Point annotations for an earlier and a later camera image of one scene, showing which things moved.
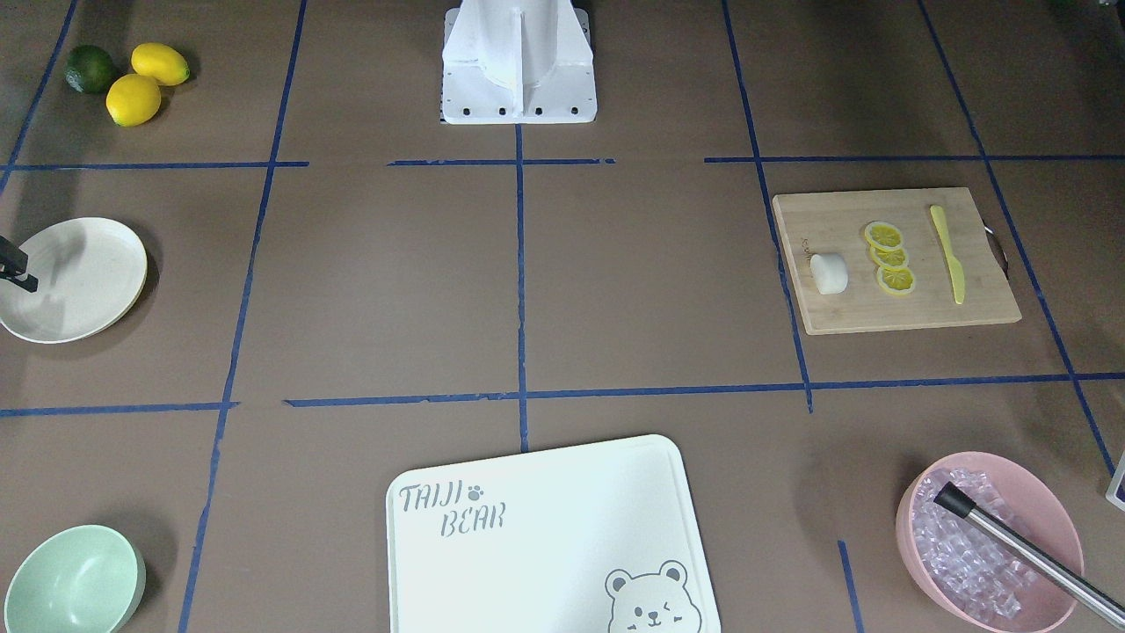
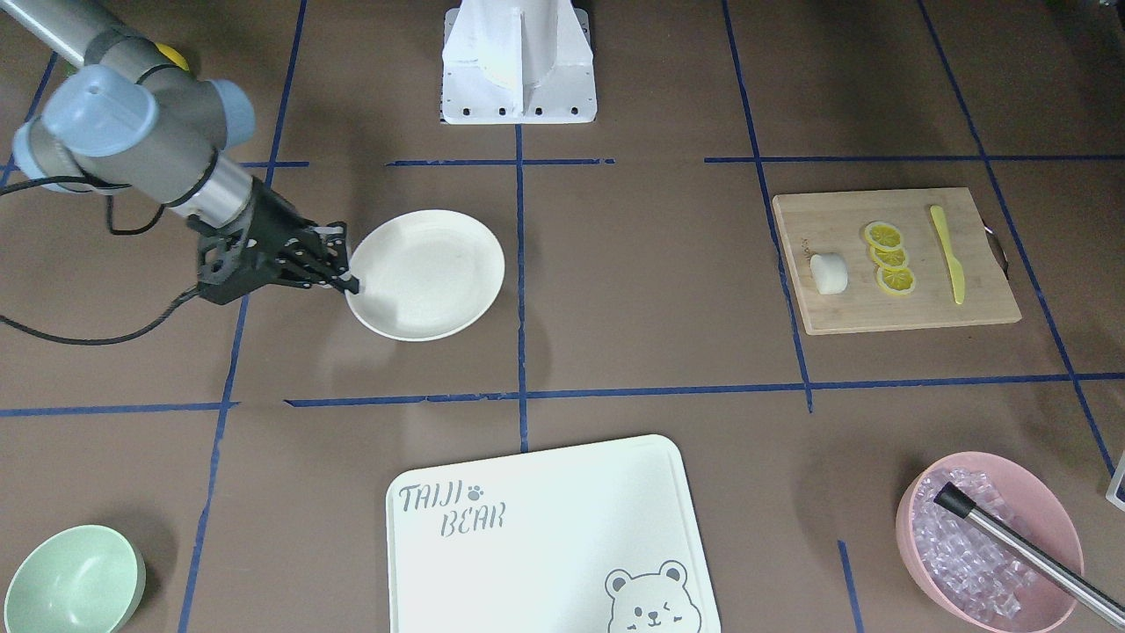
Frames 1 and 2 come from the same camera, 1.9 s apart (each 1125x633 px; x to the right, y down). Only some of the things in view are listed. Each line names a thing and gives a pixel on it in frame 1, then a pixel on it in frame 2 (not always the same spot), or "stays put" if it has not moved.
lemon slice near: [895, 280] stays put
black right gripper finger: [14, 260] → [272, 246]
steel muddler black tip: [954, 500] stays put
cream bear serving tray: [594, 537] stays put
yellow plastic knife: [956, 271] stays put
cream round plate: [91, 272] → [424, 275]
